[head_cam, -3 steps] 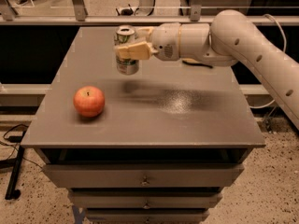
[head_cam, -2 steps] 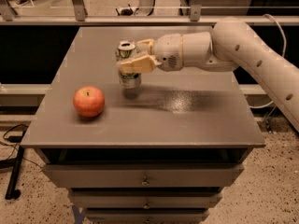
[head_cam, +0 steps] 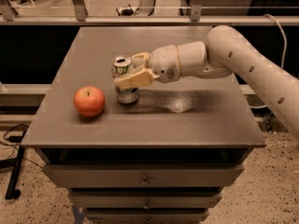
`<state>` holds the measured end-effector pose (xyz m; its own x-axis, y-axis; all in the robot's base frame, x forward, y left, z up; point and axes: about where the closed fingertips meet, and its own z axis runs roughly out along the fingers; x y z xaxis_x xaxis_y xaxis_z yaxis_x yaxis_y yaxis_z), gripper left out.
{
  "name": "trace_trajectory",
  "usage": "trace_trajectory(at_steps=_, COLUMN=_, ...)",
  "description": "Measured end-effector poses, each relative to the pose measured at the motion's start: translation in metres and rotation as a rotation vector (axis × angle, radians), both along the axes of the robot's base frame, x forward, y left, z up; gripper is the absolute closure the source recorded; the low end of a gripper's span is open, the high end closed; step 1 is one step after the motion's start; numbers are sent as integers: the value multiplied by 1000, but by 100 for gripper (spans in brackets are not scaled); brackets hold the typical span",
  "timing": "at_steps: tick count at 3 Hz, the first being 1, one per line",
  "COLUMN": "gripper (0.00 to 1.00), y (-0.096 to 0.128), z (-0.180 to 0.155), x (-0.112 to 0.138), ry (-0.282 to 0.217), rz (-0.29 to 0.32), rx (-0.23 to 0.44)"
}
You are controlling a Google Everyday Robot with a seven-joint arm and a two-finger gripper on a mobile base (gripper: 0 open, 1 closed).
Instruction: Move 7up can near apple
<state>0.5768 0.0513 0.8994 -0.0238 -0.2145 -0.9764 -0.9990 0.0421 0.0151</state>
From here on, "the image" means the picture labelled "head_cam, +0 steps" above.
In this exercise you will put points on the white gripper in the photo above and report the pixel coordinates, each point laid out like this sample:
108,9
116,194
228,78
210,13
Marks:
163,62

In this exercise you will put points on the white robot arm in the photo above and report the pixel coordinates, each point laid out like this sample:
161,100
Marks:
225,51

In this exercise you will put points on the red apple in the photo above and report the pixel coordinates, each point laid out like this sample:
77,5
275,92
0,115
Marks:
89,101

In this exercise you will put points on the grey drawer cabinet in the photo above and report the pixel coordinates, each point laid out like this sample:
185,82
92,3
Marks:
193,120

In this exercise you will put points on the top grey drawer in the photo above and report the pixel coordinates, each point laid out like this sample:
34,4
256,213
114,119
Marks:
143,175

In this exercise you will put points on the grey drawer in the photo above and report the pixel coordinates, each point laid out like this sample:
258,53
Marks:
145,198
143,175
146,215

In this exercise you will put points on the middle grey drawer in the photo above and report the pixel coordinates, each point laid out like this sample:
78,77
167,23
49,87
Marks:
145,198

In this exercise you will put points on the bottom grey drawer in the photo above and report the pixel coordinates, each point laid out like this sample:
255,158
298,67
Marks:
146,215

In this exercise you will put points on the black table leg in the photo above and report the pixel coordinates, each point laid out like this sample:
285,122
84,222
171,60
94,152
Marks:
15,164

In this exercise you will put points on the metal railing frame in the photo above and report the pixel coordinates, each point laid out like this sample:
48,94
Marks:
149,12

